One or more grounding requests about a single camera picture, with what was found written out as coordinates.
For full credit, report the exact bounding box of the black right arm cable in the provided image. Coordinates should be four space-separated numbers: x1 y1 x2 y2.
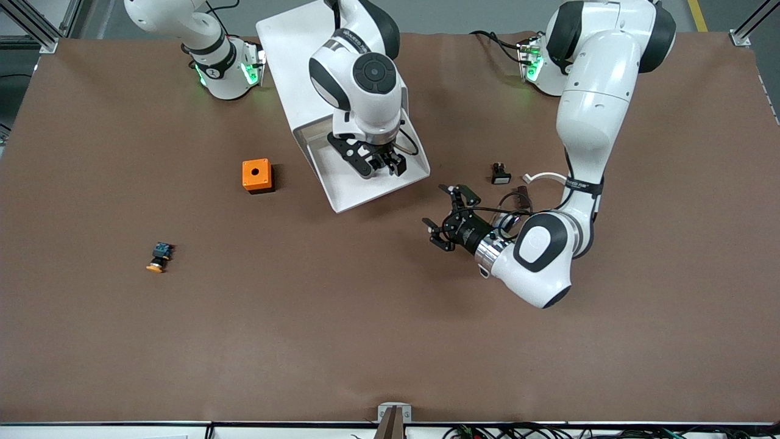
396 125 422 158

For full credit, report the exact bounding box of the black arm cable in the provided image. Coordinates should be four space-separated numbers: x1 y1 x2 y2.
396 125 422 158
491 190 536 240

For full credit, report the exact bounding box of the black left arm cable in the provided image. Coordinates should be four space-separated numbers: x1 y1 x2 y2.
491 190 536 240

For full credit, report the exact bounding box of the white curved bracket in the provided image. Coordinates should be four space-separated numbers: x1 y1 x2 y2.
522 172 569 187

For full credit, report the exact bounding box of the orange button enclosure box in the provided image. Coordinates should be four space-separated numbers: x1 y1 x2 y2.
242 159 276 195

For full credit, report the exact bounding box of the black base cable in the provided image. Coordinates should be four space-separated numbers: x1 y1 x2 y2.
470 29 526 62

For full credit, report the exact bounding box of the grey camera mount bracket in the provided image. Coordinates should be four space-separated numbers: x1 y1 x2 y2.
377 402 413 439

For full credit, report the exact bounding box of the black cable bundle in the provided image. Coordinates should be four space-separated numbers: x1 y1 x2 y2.
444 423 780 439

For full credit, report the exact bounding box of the aluminium frame post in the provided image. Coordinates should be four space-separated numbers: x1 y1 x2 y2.
728 0 780 48
0 0 83 54

